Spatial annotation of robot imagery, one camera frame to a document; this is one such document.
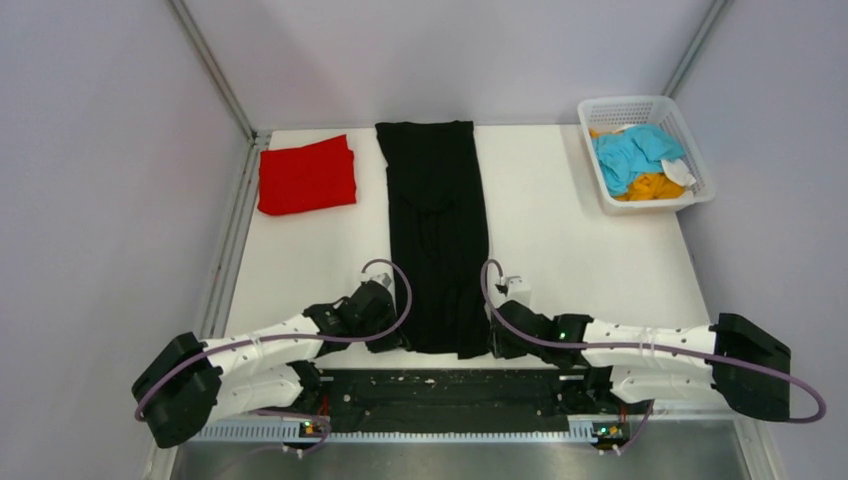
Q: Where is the black t shirt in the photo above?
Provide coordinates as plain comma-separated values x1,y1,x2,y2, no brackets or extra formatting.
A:
375,121,490,359

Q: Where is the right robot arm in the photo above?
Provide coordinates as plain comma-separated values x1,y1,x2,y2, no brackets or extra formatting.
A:
492,300,791,422

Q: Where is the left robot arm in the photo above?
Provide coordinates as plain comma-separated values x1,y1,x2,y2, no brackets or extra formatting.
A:
131,278,412,449

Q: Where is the folded red t shirt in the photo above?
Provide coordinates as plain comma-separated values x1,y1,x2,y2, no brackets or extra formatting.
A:
257,135,357,216

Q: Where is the orange t shirt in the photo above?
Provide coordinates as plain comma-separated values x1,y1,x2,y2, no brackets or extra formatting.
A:
589,128,687,202

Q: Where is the white plastic laundry basket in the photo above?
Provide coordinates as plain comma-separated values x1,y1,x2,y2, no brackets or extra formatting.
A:
577,95,715,215

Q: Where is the blue t shirt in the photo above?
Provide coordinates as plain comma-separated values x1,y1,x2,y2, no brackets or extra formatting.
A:
591,124,685,197

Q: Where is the white garment in basket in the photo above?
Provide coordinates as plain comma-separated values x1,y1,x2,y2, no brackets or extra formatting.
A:
661,158,698,189

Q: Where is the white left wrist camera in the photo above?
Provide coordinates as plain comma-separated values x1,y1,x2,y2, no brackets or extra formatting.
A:
360,271,393,290

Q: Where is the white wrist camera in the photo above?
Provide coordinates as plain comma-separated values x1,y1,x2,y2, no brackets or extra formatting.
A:
495,276,532,307
360,271,393,290

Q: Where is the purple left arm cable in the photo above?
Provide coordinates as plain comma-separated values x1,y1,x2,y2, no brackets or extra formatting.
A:
133,258,414,458

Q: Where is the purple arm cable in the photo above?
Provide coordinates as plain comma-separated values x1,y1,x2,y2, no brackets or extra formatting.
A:
480,258,828,455
133,258,414,458

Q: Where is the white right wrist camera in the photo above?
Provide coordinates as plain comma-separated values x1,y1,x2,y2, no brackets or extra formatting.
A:
495,276,532,307

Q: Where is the aluminium front rail frame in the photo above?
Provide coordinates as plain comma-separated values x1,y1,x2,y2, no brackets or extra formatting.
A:
145,402,758,479

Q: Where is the aluminium corner rail left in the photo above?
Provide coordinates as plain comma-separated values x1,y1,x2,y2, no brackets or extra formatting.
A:
165,0,257,142

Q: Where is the aluminium corner rail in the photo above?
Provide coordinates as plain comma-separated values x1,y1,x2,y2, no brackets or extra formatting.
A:
662,0,734,98
165,0,257,142

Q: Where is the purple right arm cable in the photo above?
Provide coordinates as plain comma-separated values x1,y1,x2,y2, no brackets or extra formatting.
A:
480,258,828,455

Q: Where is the aluminium corner rail right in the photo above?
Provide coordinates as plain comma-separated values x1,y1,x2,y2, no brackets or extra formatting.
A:
662,0,734,98

